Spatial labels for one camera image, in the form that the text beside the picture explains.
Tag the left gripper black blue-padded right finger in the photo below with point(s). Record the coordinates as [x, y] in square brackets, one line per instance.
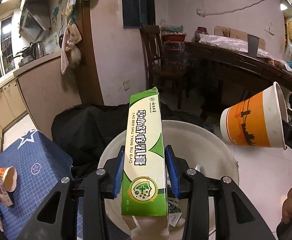
[234, 214]

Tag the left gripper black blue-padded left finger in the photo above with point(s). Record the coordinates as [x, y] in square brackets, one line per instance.
[56, 216]

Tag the orange paper cup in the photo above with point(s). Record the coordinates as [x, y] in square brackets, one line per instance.
[256, 121]
[9, 178]

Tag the green toothpaste box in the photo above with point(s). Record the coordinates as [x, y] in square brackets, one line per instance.
[144, 193]

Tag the gold cigarette pack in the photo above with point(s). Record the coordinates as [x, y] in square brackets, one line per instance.
[4, 196]

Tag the white round trash bin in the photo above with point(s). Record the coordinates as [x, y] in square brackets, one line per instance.
[190, 142]

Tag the beige kitchen cabinets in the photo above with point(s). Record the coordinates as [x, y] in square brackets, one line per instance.
[40, 90]

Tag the blue grid tablecloth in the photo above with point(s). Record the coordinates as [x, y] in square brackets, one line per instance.
[40, 164]

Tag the grey cup on table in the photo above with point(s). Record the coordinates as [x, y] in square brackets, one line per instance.
[252, 45]

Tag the dark wooden dining table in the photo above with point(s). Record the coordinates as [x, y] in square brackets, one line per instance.
[230, 77]

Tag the hanging pink plastic bags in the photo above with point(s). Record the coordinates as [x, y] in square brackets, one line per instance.
[70, 53]

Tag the steel kettle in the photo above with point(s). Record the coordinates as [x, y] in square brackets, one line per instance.
[37, 50]

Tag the dark wooden chair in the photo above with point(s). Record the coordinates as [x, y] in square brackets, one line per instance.
[165, 60]

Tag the range hood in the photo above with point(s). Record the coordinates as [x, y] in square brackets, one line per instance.
[35, 23]

